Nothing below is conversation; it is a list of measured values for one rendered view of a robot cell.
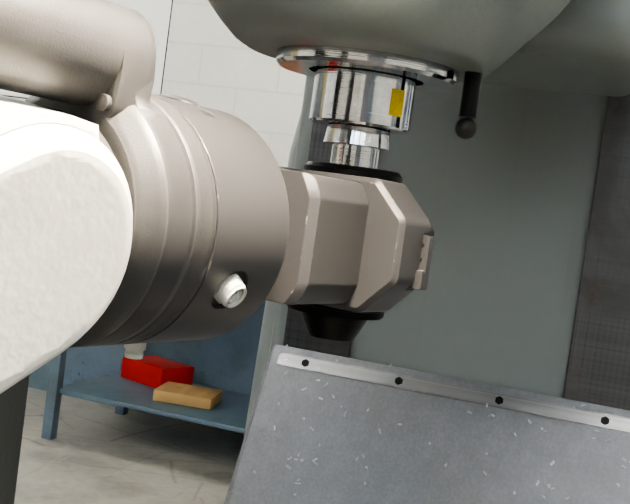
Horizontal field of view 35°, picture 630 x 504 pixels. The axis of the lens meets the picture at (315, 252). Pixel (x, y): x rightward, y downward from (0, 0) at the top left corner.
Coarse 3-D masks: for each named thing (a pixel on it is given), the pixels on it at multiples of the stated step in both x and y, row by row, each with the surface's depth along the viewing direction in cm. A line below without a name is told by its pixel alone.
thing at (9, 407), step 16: (16, 384) 59; (0, 400) 58; (16, 400) 60; (0, 416) 58; (16, 416) 60; (0, 432) 58; (16, 432) 60; (0, 448) 58; (16, 448) 61; (0, 464) 59; (16, 464) 61; (0, 480) 59; (16, 480) 61; (0, 496) 59
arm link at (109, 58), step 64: (0, 0) 27; (64, 0) 29; (0, 64) 28; (64, 64) 29; (128, 64) 31; (128, 128) 31; (192, 128) 33; (192, 192) 32; (192, 256) 32; (128, 320) 31
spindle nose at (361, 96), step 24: (336, 72) 45; (360, 72) 45; (384, 72) 45; (312, 96) 47; (336, 96) 45; (360, 96) 45; (384, 96) 45; (408, 96) 46; (312, 120) 47; (336, 120) 45; (360, 120) 45; (384, 120) 45; (408, 120) 46
